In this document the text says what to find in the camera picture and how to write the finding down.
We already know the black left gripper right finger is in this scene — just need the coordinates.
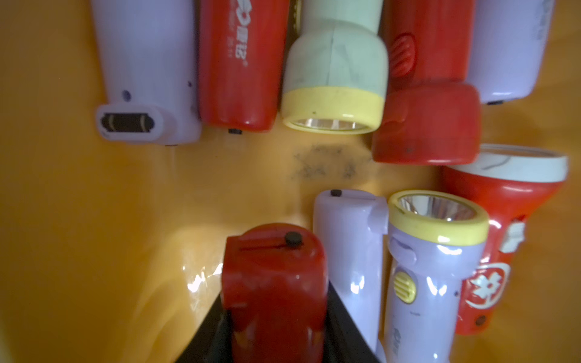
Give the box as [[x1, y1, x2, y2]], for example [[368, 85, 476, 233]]
[[324, 283, 380, 363]]

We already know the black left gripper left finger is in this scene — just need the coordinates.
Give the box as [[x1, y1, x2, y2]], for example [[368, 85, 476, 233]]
[[176, 296, 231, 363]]

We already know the red flashlight group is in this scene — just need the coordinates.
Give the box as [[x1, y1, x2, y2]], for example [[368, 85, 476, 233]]
[[221, 223, 328, 362], [372, 0, 481, 166]]

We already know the purple flashlight yellow head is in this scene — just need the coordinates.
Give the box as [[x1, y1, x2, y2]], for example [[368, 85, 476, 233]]
[[313, 189, 389, 362]]

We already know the yellow plastic storage tray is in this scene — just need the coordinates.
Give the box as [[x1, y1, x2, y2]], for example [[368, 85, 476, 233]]
[[1, 1, 580, 362]]

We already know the purple flashlight yellow rim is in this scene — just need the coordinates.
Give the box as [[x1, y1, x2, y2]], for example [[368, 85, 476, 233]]
[[384, 190, 489, 362]]

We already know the red flashlight white logo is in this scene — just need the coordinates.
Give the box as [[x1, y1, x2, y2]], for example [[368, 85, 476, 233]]
[[442, 144, 568, 335]]

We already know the pale green flashlight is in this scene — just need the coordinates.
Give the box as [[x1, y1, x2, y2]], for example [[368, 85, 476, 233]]
[[280, 0, 388, 135]]

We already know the dark red flashlight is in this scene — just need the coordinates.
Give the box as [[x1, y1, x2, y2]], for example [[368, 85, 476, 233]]
[[198, 0, 290, 133]]

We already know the purple flashlight group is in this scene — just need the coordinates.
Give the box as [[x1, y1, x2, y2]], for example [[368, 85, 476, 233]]
[[466, 0, 555, 104]]

